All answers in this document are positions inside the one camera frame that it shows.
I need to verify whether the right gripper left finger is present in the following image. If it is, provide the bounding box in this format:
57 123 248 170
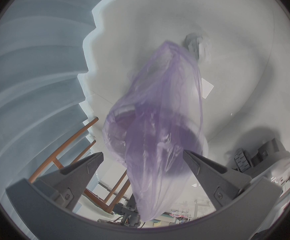
33 151 104 211

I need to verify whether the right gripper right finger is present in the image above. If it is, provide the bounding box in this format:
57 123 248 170
182 150 253 212

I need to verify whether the purple plastic bag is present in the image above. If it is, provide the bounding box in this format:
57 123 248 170
102 40 206 222

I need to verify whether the white wooden chair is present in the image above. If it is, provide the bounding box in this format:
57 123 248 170
29 116 133 214

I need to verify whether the pale blue curtain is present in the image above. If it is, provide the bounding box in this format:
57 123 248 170
0 0 115 182

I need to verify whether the crumpled white paper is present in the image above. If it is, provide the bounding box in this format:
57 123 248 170
184 33 211 62

